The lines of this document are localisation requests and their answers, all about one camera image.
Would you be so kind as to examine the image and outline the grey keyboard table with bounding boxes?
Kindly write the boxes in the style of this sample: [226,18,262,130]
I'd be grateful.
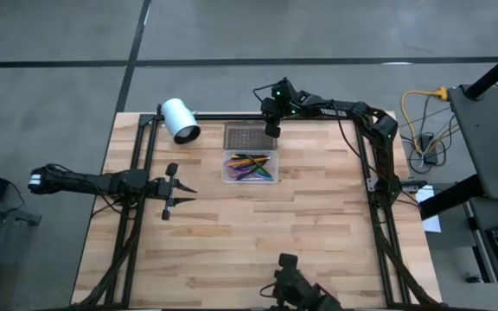
[469,197,498,310]

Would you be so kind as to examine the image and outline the clear plastic supply box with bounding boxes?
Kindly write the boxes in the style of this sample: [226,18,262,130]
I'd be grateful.
[220,149,280,185]

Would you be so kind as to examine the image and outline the purple scissors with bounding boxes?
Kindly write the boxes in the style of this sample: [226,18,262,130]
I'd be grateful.
[223,158,255,181]

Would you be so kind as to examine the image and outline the yellow extension cable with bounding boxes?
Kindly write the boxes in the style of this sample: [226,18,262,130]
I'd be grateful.
[399,86,449,157]

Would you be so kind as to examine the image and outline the black pole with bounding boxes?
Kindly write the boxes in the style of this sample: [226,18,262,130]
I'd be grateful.
[463,40,498,101]

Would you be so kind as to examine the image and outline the orange pencil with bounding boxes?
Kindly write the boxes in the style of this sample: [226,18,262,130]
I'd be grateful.
[227,156,272,168]

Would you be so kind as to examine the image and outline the grey textured box lid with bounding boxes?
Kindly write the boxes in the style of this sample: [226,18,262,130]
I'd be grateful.
[222,120,278,152]

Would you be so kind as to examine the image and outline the white paper sheet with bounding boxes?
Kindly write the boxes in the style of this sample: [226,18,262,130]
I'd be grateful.
[415,185,443,234]

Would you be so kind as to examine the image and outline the black power adapter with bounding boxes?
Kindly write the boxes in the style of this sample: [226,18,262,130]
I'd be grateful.
[417,133,439,166]

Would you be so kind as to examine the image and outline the white cylindrical spot lamp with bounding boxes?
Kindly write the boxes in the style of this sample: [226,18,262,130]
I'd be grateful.
[160,98,201,146]

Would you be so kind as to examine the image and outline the green marker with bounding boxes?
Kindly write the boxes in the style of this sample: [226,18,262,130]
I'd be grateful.
[252,165,276,182]

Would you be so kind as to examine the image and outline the black diagonal bar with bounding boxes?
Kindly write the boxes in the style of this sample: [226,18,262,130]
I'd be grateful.
[418,174,484,221]

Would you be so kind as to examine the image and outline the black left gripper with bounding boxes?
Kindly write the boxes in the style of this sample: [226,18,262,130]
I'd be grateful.
[146,162,199,222]

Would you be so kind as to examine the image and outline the black floor cables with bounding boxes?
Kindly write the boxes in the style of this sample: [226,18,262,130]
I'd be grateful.
[398,92,462,175]

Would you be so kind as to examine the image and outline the black aluminium rig frame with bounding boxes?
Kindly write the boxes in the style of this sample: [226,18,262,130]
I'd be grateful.
[72,103,444,311]

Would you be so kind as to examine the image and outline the grey side table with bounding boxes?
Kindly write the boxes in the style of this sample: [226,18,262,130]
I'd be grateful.
[446,83,498,200]

